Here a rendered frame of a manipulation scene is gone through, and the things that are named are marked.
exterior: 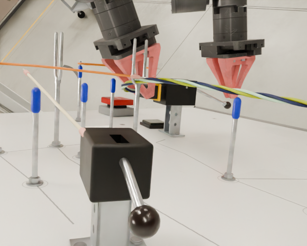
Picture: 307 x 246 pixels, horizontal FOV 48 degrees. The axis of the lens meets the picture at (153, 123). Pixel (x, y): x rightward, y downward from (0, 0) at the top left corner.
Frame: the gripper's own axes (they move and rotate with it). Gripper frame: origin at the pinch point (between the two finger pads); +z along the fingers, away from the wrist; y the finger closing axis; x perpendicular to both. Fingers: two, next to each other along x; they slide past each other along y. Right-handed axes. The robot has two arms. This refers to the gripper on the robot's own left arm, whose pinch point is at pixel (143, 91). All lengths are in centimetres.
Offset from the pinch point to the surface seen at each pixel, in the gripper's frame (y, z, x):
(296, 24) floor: -108, 35, 154
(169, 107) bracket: -1.1, 4.7, 3.8
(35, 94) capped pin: 17.2, -8.8, -16.2
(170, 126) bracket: 0.7, 7.1, 2.1
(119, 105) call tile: -16.8, 5.4, 0.8
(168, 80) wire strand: 12.7, -3.5, -1.6
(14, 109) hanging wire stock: -71, 7, -16
